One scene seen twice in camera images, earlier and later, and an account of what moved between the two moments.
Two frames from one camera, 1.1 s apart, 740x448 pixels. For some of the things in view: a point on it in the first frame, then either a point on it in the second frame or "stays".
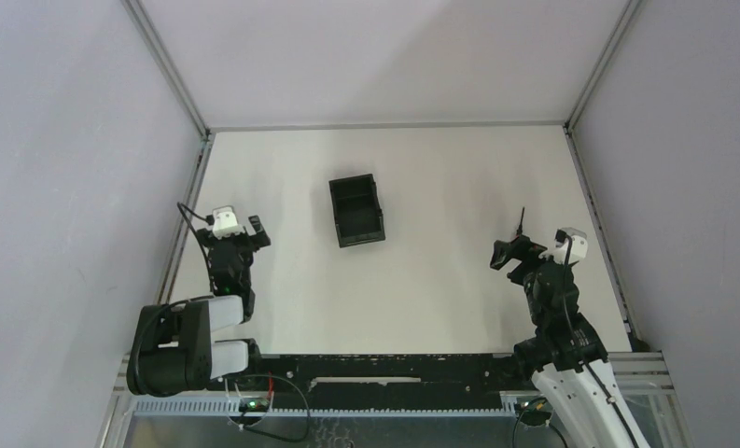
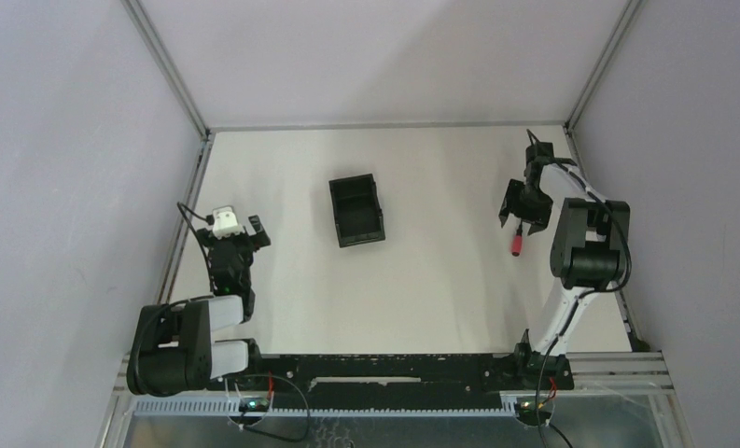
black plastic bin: [357, 211] stays
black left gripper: [239, 241] stays
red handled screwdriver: [521, 228] stays
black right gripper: [523, 248] to [512, 204]
